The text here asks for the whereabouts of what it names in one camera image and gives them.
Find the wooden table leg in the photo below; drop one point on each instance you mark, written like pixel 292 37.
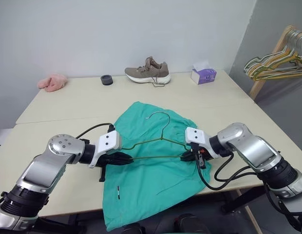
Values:
pixel 253 219

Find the purple tissue box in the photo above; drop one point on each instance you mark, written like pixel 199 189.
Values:
pixel 207 75

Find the hangers on wooden rack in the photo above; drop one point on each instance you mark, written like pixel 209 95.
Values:
pixel 259 85

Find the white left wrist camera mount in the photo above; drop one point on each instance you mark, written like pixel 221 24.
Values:
pixel 108 141

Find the large dark rounded shape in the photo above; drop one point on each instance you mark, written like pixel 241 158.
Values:
pixel 188 224

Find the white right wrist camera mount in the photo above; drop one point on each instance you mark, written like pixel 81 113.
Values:
pixel 196 136

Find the black table frame bar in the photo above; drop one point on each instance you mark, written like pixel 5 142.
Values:
pixel 238 204

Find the black round cap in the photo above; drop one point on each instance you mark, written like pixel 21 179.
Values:
pixel 107 80

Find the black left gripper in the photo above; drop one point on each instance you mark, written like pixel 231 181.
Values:
pixel 106 161

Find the green t-shirt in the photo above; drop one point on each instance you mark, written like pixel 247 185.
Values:
pixel 153 178

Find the small dark rounded shape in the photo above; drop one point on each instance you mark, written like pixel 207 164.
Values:
pixel 134 229

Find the brown sneaker with white sole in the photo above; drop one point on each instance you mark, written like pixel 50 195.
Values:
pixel 146 73

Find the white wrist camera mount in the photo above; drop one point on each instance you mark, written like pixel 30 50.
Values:
pixel 196 136
pixel 108 141

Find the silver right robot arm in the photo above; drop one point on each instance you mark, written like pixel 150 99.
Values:
pixel 258 151

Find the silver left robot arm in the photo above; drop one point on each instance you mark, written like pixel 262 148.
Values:
pixel 58 156

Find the pink fluffy slippers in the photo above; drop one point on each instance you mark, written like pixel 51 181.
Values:
pixel 52 84

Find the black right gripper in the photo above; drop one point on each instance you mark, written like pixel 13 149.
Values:
pixel 208 155

